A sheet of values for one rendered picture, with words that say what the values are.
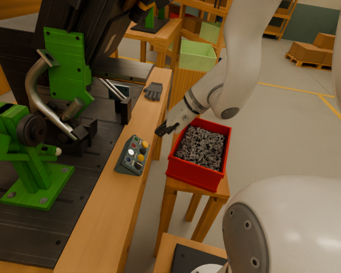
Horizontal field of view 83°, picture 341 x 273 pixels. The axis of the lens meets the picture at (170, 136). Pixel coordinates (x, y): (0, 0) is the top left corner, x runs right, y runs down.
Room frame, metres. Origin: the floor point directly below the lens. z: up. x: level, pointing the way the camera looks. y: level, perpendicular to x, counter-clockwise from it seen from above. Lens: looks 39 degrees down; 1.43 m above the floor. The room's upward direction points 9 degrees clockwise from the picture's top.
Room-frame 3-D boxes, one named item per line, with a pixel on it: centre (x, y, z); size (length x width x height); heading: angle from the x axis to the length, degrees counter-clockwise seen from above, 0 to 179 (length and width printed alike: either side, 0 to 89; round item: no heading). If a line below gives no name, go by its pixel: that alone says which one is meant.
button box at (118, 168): (0.48, 0.12, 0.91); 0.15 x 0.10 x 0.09; 0
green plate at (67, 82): (0.60, 0.36, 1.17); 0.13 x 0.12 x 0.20; 0
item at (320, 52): (5.97, -3.62, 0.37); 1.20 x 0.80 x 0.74; 94
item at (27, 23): (0.78, 0.56, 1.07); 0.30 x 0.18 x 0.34; 0
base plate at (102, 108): (0.67, 0.42, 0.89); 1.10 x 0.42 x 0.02; 0
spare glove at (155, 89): (1.01, 0.14, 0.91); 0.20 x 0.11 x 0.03; 1
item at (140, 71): (0.75, 0.32, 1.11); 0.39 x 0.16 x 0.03; 90
